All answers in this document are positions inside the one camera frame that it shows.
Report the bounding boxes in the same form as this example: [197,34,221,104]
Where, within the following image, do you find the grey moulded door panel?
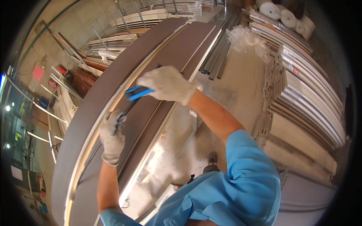
[274,169,337,226]

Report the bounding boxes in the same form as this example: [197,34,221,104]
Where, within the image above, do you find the person's left hand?
[99,110,127,167]

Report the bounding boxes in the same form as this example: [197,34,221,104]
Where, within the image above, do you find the stack of wrapped door panels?
[249,8,347,181]

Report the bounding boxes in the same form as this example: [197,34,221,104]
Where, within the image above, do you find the stack of pale frame boards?
[84,34,139,58]

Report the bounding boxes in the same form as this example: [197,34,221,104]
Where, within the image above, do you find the pink paper sign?
[31,64,45,82]

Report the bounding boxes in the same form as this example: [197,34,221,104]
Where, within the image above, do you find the pale edge trim strip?
[63,21,190,226]

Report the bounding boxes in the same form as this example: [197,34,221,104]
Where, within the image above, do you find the blue handled pliers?
[117,86,155,125]

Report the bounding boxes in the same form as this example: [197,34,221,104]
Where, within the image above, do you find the wide brown door frame board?
[51,18,190,226]

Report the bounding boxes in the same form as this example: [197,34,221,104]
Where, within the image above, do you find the person's right hand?
[137,66,199,106]

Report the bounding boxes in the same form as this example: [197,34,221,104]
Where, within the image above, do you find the white boards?
[135,184,176,224]

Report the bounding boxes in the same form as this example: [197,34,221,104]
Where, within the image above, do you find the brown door panel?
[69,22,222,226]

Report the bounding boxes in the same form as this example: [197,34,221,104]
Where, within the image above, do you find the crumpled clear plastic wrap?
[226,24,271,64]

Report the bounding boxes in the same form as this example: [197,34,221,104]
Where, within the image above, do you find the person's body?
[100,129,282,226]

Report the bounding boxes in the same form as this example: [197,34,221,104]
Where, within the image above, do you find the person's legs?
[173,152,221,191]

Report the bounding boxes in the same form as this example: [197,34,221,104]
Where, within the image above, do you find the white foam roll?
[294,19,306,35]
[256,0,282,20]
[300,15,316,41]
[276,4,297,29]

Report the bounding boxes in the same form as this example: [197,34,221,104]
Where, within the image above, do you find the bundle of dark metal bars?
[199,11,242,81]

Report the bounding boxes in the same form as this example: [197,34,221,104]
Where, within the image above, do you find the stack of reddish wood boards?
[73,69,98,98]

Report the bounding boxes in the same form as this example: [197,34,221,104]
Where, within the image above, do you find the metal rack of white profiles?
[110,0,203,33]

